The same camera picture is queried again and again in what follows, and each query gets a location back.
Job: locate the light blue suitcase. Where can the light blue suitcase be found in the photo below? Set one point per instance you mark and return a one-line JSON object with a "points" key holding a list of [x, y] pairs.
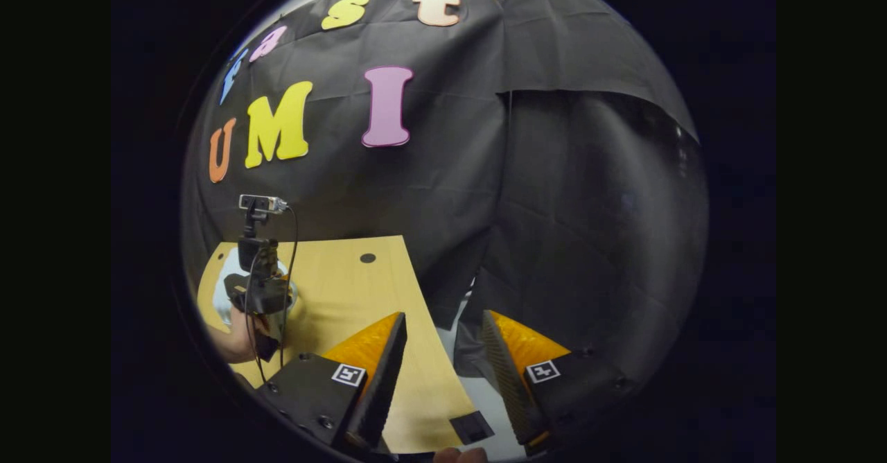
{"points": [[220, 300]]}

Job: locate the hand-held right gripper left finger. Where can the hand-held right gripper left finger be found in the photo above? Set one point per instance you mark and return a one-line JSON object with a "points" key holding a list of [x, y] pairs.
{"points": [[384, 387]]}

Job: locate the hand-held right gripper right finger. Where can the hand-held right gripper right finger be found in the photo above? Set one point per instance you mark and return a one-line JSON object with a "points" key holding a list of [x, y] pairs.
{"points": [[509, 387]]}

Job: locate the black backdrop cloth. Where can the black backdrop cloth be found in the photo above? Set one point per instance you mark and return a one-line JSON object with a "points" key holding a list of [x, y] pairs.
{"points": [[554, 206]]}

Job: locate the black table foot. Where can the black table foot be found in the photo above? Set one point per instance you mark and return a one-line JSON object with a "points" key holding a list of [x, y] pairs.
{"points": [[471, 427]]}

